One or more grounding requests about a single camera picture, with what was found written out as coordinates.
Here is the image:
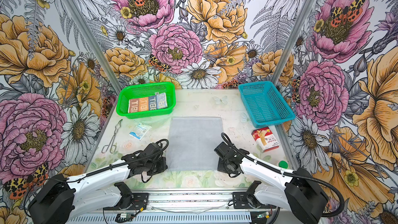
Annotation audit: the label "green plastic basket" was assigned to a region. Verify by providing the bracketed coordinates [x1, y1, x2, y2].
[116, 82, 176, 119]

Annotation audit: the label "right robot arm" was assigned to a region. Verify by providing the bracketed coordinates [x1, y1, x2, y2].
[215, 142, 345, 224]

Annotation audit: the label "white bottle green cap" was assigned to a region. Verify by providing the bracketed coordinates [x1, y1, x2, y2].
[278, 160, 289, 169]

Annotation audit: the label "aluminium front rail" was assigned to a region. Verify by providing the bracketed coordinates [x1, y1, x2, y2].
[57, 189, 324, 215]

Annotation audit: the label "plain grey towel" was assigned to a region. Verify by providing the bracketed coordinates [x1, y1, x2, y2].
[166, 117, 223, 172]

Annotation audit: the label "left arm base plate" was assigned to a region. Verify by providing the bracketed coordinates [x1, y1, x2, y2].
[105, 193, 149, 211]

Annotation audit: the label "metal tongs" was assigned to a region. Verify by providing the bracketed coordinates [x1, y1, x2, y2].
[101, 119, 123, 154]

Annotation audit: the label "small blue white packet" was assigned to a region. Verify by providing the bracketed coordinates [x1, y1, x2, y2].
[129, 122, 152, 141]

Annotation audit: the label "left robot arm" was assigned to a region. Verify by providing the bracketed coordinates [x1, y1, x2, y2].
[28, 139, 169, 224]

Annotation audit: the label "red white small box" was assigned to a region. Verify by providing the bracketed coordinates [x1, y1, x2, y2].
[251, 127, 280, 152]

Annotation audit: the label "grey blue towel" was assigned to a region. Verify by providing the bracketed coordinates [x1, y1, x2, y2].
[127, 92, 169, 114]

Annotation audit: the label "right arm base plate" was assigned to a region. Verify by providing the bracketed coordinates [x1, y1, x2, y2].
[228, 191, 275, 209]

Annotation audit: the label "teal plastic basket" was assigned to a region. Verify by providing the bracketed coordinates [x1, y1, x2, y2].
[238, 81, 295, 128]

